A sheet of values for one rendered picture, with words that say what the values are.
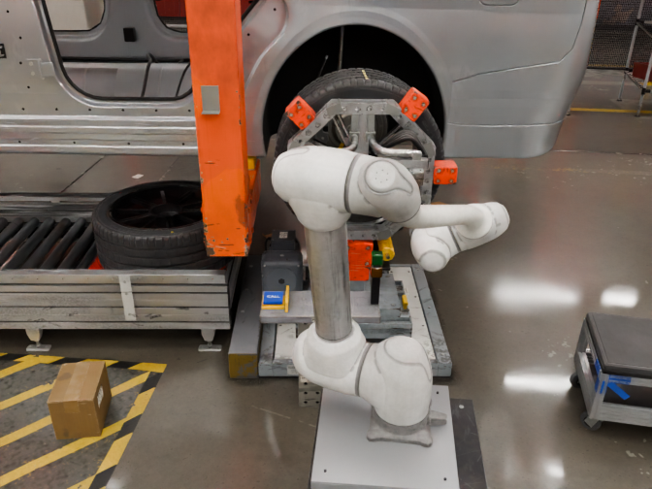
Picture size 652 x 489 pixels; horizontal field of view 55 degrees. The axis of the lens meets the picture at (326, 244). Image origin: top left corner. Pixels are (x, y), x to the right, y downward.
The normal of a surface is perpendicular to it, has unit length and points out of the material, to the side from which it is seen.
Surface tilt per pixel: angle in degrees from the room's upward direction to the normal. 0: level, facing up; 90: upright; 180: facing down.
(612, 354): 0
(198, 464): 0
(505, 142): 90
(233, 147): 90
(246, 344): 0
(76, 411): 90
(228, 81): 90
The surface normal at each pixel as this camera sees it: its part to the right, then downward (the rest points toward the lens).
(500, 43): 0.02, 0.47
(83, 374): 0.01, -0.88
